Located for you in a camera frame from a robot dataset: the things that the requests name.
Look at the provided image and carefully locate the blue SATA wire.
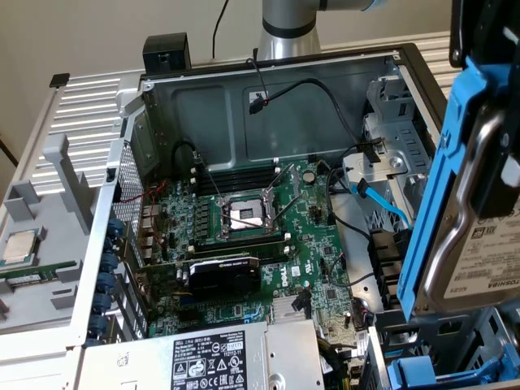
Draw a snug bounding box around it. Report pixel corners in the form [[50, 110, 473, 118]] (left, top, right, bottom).
[[351, 181, 415, 232]]

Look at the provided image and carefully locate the small black box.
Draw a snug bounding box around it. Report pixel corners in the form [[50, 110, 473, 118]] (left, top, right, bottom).
[[141, 32, 192, 76]]

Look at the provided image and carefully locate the black cable with connector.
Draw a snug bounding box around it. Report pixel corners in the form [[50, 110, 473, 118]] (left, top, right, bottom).
[[248, 77, 385, 163]]

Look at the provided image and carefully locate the black RAM slot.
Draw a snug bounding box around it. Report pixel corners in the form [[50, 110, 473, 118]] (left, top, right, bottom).
[[193, 242, 292, 263], [194, 165, 282, 182], [188, 232, 290, 249], [189, 173, 281, 194]]

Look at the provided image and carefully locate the power supply cable bundle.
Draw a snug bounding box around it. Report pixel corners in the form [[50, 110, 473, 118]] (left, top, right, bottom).
[[316, 335, 365, 390]]

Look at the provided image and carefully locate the thin black cable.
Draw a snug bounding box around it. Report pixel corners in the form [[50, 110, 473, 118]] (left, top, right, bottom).
[[212, 0, 231, 58]]

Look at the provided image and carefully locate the metal socket cover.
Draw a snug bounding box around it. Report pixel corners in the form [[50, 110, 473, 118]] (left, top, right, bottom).
[[263, 162, 302, 220]]

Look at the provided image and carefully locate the short black looped cable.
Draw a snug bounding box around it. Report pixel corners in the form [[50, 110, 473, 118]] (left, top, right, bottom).
[[171, 139, 204, 174]]

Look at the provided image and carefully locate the green motherboard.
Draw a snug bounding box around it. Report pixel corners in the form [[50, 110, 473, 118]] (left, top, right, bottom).
[[137, 157, 361, 346]]

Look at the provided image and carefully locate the open PC case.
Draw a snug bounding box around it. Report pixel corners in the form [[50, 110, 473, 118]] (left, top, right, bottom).
[[67, 42, 520, 390]]

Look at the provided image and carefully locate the black motherboard cable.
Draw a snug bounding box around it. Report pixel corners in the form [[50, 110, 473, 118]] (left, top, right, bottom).
[[324, 160, 373, 241]]

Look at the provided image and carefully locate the thin black red wire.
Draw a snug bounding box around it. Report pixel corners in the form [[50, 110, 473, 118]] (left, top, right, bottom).
[[245, 47, 271, 107]]

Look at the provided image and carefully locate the grey metal disk bay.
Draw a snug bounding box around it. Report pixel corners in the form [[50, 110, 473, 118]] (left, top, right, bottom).
[[365, 306, 520, 390]]

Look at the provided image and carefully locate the hard disk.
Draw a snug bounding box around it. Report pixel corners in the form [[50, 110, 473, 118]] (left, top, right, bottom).
[[396, 55, 520, 326]]

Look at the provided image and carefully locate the black plastic fan shroud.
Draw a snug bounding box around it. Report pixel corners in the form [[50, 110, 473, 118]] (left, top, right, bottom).
[[367, 229, 408, 314]]

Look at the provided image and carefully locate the blue plastic disk carrier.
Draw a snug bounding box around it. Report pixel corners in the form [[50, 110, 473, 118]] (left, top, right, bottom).
[[385, 336, 520, 387]]

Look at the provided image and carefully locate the silver rear port stack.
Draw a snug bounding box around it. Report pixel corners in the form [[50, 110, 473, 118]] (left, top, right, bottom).
[[137, 202, 164, 263]]

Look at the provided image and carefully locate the green RAM stick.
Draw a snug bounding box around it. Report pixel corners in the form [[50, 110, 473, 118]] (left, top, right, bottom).
[[0, 259, 78, 290]]

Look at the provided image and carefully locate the socket locking lever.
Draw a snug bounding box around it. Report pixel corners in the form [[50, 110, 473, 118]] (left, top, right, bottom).
[[197, 158, 223, 202]]

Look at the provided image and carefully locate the grey power supply unit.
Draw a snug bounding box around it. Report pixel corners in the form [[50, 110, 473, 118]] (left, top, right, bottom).
[[80, 318, 326, 390]]

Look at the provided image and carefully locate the black graphics card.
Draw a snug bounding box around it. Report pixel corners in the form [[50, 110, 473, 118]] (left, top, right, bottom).
[[140, 251, 263, 301]]

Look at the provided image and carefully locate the silver heatsink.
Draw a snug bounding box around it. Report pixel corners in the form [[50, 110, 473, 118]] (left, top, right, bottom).
[[271, 295, 313, 323]]

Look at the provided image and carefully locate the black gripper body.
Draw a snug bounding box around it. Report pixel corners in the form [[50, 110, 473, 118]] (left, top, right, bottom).
[[448, 0, 520, 70]]

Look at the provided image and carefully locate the grey metal drive cage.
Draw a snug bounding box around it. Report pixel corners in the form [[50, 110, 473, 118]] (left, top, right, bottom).
[[363, 75, 443, 223]]

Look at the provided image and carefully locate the CPU socket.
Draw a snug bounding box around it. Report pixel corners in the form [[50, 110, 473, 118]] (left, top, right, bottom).
[[217, 190, 281, 241]]

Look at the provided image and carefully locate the silver CPU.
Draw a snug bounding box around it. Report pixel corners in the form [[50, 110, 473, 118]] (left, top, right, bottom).
[[2, 227, 48, 269]]

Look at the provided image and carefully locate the thin dark wire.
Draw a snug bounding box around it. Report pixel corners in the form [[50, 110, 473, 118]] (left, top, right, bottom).
[[327, 252, 377, 290]]

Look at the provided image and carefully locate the blue card retention latch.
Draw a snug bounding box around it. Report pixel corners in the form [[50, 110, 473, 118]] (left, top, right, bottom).
[[87, 217, 127, 338]]

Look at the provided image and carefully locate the grey parts rack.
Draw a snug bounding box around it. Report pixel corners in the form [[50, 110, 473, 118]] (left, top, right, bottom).
[[0, 133, 101, 336]]

